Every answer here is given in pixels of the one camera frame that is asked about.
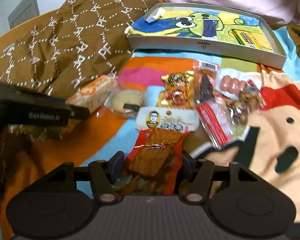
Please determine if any red white tofu snack packet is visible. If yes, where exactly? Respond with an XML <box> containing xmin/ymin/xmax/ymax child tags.
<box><xmin>121</xmin><ymin>107</ymin><xmax>200</xmax><ymax>195</ymax></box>

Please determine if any red nut snack packet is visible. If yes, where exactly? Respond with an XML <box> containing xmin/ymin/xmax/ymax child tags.
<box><xmin>195</xmin><ymin>86</ymin><xmax>267</xmax><ymax>151</ymax></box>

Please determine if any round cookie clear wrapper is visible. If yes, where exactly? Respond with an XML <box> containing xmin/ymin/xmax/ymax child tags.
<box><xmin>96</xmin><ymin>86</ymin><xmax>145</xmax><ymax>118</ymax></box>

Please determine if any orange white cake bar packet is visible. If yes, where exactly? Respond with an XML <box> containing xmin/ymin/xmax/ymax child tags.
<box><xmin>66</xmin><ymin>75</ymin><xmax>117</xmax><ymax>113</ymax></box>

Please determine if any gold duck snack packet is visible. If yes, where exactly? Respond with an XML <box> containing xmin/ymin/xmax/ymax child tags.
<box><xmin>156</xmin><ymin>70</ymin><xmax>194</xmax><ymax>109</ymax></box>

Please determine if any pink sausage packet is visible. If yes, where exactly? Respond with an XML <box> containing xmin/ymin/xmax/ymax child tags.
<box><xmin>215</xmin><ymin>68</ymin><xmax>262</xmax><ymax>100</ymax></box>

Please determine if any colourful cartoon blanket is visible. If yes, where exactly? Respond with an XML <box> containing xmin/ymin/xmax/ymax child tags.
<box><xmin>0</xmin><ymin>25</ymin><xmax>300</xmax><ymax>239</ymax></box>

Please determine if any grey door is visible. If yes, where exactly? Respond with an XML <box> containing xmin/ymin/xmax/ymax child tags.
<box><xmin>8</xmin><ymin>0</ymin><xmax>40</xmax><ymax>29</ymax></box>

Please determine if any brown PF patterned quilt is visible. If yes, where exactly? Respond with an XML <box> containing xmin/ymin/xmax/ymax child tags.
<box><xmin>0</xmin><ymin>0</ymin><xmax>158</xmax><ymax>100</ymax></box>

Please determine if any grey shallow tray box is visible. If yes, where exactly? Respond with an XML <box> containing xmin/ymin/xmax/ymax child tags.
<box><xmin>125</xmin><ymin>3</ymin><xmax>286</xmax><ymax>69</ymax></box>

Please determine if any cartoon drawing paper liner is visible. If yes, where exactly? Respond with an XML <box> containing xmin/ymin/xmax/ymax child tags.
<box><xmin>125</xmin><ymin>7</ymin><xmax>273</xmax><ymax>52</ymax></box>

